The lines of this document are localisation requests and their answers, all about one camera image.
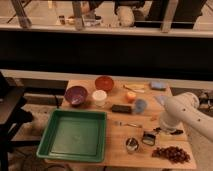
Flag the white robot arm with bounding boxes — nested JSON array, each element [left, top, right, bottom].
[[159, 92, 213, 142]]

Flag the white cup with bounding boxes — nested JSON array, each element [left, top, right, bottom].
[[92, 90, 107, 107]]

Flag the small metal cup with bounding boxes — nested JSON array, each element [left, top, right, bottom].
[[126, 137, 139, 154]]

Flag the orange bowl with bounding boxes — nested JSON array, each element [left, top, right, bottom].
[[95, 76, 114, 92]]

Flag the wooden spoon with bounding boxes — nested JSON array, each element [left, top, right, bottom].
[[123, 84, 145, 93]]

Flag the orange fruit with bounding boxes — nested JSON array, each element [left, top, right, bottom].
[[125, 91, 137, 103]]

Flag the black rectangular block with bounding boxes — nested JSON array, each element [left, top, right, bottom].
[[111, 104, 132, 114]]

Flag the purple bowl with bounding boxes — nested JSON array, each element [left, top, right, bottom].
[[64, 86, 88, 106]]

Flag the metal fork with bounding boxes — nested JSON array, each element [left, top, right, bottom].
[[114, 121, 143, 128]]

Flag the blue sponge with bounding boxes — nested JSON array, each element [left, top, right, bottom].
[[150, 81, 166, 91]]

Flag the green plastic tray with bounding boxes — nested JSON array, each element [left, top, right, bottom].
[[37, 109, 107, 163]]

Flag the brown pile of raisins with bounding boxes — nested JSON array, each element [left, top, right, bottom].
[[152, 146, 190, 163]]

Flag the black chair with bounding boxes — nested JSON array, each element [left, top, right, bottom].
[[0, 72, 38, 171]]

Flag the orange handled tool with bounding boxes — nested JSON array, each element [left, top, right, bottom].
[[150, 116, 158, 121]]

